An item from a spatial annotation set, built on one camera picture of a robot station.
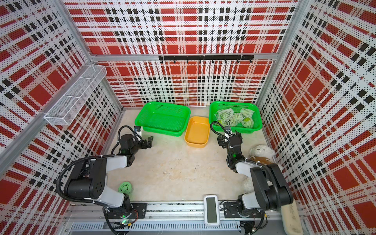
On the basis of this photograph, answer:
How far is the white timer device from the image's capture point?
68cm

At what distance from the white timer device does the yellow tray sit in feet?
1.05

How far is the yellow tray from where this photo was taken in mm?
963
